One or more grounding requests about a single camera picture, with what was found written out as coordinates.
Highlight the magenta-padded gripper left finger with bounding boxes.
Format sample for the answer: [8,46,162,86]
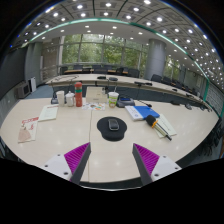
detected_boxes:
[39,142,92,185]

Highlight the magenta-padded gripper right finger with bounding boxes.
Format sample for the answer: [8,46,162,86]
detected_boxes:
[131,142,183,186]

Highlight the black computer mouse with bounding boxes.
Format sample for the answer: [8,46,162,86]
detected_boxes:
[107,118,120,132]

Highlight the black mouse pad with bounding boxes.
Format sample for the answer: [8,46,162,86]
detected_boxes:
[96,116,128,142]

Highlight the red and white leaflet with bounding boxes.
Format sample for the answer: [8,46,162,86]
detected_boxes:
[17,116,40,144]

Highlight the white booklet with red header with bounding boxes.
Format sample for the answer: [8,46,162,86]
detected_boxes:
[38,104,59,122]

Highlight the blue and white book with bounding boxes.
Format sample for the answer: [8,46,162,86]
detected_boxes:
[124,105,161,122]

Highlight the colourful sticker sheet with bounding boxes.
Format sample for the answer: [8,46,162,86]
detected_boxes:
[81,102,106,112]

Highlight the red bottle with green band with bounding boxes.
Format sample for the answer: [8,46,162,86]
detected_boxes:
[74,81,83,108]

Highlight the cream cardboard box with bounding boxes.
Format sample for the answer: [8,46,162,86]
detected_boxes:
[85,86,108,104]

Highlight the green printed cup with straw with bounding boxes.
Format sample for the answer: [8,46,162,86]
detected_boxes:
[107,87,120,109]

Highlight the black office chairs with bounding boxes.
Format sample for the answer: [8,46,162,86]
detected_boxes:
[59,64,224,158]

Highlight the long curved conference desk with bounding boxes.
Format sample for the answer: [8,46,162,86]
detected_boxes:
[44,73,213,111]

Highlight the round ceiling lights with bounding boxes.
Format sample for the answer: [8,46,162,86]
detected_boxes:
[13,0,224,88]

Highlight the black microphone with orange ring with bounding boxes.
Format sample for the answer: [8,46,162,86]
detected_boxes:
[144,114,173,142]

